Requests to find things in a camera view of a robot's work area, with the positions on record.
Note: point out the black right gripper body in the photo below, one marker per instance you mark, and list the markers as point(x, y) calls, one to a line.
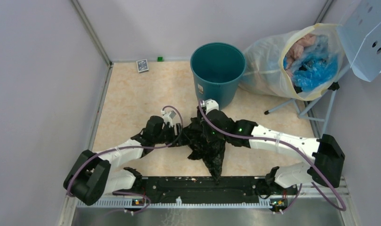
point(215, 135)

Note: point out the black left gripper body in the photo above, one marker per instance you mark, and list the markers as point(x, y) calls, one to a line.
point(168, 135)

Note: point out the black trash bag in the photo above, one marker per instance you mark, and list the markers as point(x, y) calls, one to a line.
point(204, 145)

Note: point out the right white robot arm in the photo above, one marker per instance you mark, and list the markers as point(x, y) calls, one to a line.
point(322, 159)

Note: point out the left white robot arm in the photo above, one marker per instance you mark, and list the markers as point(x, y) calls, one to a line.
point(96, 174)

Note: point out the teal plastic trash bin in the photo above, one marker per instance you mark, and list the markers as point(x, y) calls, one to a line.
point(217, 69)

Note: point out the translucent bag of trash bags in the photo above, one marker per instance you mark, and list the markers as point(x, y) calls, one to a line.
point(265, 73)

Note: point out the pink trash bag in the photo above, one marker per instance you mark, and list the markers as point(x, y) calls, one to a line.
point(296, 51)

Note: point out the blue trash bag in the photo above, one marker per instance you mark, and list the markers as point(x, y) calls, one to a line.
point(317, 66)

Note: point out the blue playing card box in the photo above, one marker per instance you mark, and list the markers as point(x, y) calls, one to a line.
point(142, 65)

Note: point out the perforated light blue panel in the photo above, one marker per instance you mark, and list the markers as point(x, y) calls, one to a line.
point(360, 35)

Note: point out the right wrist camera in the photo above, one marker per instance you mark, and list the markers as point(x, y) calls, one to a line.
point(208, 105)

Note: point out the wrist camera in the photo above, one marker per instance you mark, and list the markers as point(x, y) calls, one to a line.
point(168, 117)
point(208, 105)

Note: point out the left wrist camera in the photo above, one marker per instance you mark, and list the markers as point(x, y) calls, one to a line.
point(168, 117)

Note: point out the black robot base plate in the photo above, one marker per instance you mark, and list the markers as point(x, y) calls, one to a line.
point(205, 190)

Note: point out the white cable duct strip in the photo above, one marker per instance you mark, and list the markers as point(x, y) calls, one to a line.
point(128, 203)

